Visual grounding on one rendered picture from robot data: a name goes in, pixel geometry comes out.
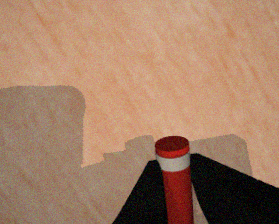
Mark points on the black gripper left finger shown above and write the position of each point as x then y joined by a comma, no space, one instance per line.
147,202

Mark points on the red peg with white band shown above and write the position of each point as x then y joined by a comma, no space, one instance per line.
174,157

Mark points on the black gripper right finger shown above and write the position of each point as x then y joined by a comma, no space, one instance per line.
228,196

